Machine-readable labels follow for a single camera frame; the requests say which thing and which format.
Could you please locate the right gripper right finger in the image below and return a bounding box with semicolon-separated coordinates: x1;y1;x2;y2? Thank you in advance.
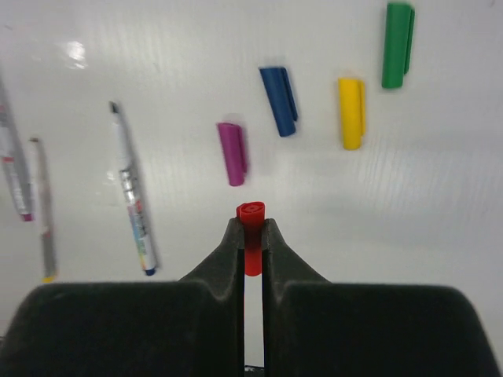
262;219;501;376

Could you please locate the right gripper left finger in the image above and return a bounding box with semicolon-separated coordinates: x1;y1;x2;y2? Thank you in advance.
1;219;244;376

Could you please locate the red pen cap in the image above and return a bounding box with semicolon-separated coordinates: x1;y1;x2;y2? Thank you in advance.
237;202;266;276

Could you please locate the green pen cap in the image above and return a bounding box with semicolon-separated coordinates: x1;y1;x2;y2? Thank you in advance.
381;2;415;90

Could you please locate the blue marker pen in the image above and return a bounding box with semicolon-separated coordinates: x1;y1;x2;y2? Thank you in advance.
109;101;157;276

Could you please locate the yellow marker pen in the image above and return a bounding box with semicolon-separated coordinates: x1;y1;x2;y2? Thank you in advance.
28;137;57;283

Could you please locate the purple pen cap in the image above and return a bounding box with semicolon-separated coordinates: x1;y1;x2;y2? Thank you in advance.
217;123;248;187

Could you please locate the blue pen cap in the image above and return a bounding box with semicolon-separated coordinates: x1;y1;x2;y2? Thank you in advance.
259;66;298;137

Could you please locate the yellow pen cap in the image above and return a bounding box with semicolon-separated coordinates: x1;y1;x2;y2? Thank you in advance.
338;78;365;151

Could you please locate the purple marker pen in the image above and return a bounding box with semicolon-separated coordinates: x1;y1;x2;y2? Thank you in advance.
1;82;33;222

